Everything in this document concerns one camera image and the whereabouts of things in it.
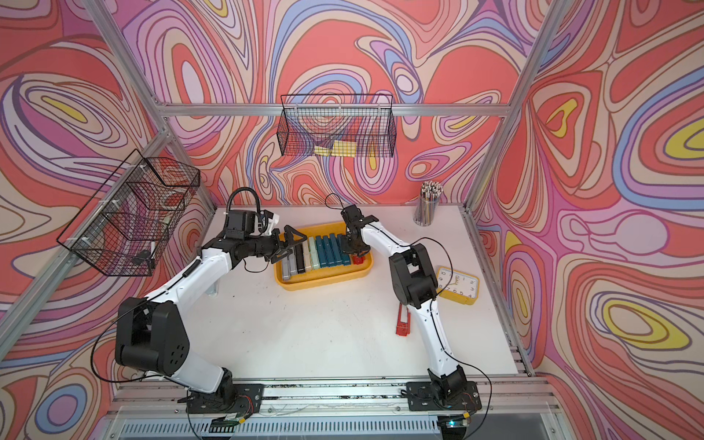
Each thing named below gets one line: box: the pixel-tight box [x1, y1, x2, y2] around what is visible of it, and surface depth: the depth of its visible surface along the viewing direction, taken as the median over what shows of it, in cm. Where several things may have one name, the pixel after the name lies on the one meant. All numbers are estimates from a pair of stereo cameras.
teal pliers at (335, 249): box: [329, 232, 343, 266], surface depth 103 cm
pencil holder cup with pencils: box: [412, 180, 444, 227], surface depth 106 cm
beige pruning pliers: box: [302, 239, 312, 272], surface depth 101 cm
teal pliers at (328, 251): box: [321, 235, 336, 266], surface depth 103 cm
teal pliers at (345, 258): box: [336, 233, 352, 266], surface depth 101 cm
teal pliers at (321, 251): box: [315, 235, 329, 267], surface depth 101 cm
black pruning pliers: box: [295, 244, 306, 275], surface depth 100 cm
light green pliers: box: [308, 236, 320, 270], surface depth 101 cm
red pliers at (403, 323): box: [396, 303, 411, 337], surface depth 88 cm
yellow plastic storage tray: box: [274, 221, 374, 292], surface depth 97 cm
